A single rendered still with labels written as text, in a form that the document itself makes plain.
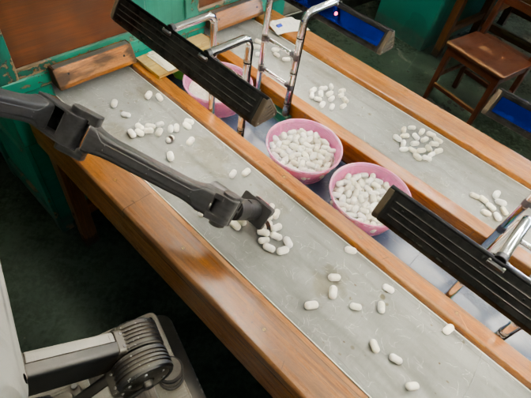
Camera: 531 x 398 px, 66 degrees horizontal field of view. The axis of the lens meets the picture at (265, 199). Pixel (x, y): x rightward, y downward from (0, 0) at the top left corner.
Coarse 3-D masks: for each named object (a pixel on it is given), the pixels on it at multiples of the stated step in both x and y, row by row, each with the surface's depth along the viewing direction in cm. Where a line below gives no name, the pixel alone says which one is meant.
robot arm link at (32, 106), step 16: (0, 96) 78; (16, 96) 82; (32, 96) 88; (48, 96) 91; (0, 112) 80; (16, 112) 82; (32, 112) 86; (48, 112) 89; (64, 112) 90; (48, 128) 93; (64, 128) 89; (80, 128) 90; (64, 144) 90; (80, 144) 93
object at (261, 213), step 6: (246, 192) 114; (246, 198) 114; (252, 198) 113; (252, 204) 107; (258, 204) 111; (264, 204) 112; (252, 210) 107; (258, 210) 110; (264, 210) 111; (270, 210) 110; (252, 216) 108; (258, 216) 111; (264, 216) 111; (270, 216) 112; (252, 222) 113; (258, 222) 112; (264, 222) 111; (258, 228) 112
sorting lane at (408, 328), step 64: (128, 128) 138; (192, 128) 142; (256, 192) 127; (256, 256) 113; (320, 256) 115; (320, 320) 103; (384, 320) 105; (384, 384) 95; (448, 384) 97; (512, 384) 99
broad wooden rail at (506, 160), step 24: (312, 48) 180; (336, 48) 183; (360, 72) 173; (384, 96) 166; (408, 96) 166; (432, 120) 158; (456, 120) 160; (456, 144) 154; (480, 144) 152; (504, 168) 146; (528, 168) 147
